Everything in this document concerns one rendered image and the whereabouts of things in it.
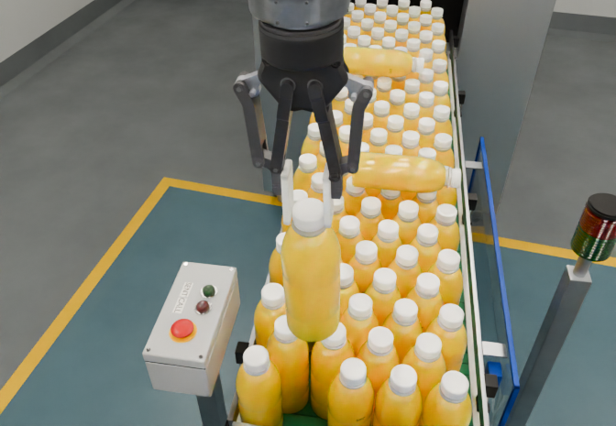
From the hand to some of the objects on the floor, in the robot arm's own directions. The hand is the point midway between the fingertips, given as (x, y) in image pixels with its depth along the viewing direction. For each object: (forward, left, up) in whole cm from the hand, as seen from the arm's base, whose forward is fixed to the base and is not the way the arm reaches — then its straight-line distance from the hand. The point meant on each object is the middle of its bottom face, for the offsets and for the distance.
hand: (308, 194), depth 63 cm
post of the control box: (-22, +10, -145) cm, 147 cm away
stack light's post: (+42, +30, -145) cm, 154 cm away
